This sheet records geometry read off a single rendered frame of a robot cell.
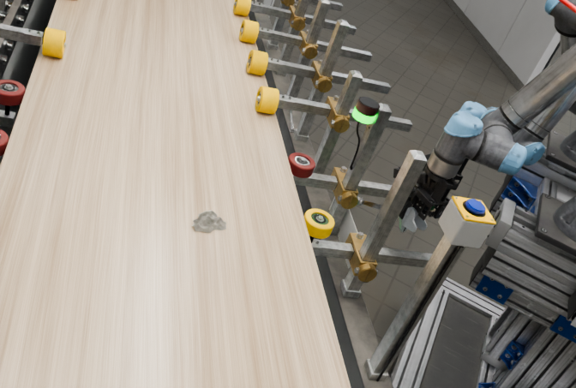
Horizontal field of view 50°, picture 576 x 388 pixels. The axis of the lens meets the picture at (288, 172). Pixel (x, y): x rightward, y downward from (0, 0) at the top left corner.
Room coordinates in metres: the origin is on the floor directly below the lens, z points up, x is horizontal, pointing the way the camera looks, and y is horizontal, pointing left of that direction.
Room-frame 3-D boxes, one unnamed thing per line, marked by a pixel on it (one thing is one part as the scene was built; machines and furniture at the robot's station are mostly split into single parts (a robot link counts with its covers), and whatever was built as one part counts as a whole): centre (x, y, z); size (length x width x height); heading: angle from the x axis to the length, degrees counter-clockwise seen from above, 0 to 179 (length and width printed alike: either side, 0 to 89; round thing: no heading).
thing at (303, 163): (1.51, -0.03, 0.85); 0.08 x 0.08 x 0.11
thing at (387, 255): (1.35, -0.30, 0.81); 0.44 x 0.03 x 0.04; 111
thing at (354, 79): (1.76, -0.09, 0.87); 0.04 x 0.04 x 0.48; 21
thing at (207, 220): (1.11, 0.13, 0.91); 0.09 x 0.07 x 0.02; 140
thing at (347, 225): (1.51, -0.21, 0.75); 0.26 x 0.01 x 0.10; 21
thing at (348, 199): (1.55, -0.17, 0.85); 0.14 x 0.06 x 0.05; 21
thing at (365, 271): (1.32, -0.26, 0.81); 0.14 x 0.06 x 0.05; 21
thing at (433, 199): (1.34, -0.35, 1.06); 0.09 x 0.08 x 0.12; 41
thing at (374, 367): (1.05, -0.36, 0.93); 0.05 x 0.05 x 0.45; 21
